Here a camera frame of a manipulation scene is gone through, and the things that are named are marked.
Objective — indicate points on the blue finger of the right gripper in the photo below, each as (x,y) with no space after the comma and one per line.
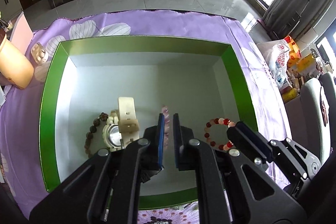
(251,143)

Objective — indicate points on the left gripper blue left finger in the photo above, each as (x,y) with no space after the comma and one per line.
(105,189)

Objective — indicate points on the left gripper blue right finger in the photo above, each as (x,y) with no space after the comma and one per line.
(230,187)

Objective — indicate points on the cream white wristwatch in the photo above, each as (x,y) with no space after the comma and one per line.
(122,126)

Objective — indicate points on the grey chair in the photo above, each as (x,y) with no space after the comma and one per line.
(319,113)

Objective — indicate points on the green cardboard box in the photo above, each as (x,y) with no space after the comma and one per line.
(198,79)

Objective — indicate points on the white plastic shopping bag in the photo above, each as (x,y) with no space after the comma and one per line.
(276,55)

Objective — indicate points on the yellow red gift bag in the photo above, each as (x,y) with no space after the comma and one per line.
(294,53)

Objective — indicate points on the purple floral tablecloth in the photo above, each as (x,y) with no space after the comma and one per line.
(20,112)

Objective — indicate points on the cream bottle with brown cap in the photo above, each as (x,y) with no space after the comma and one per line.
(15,67)

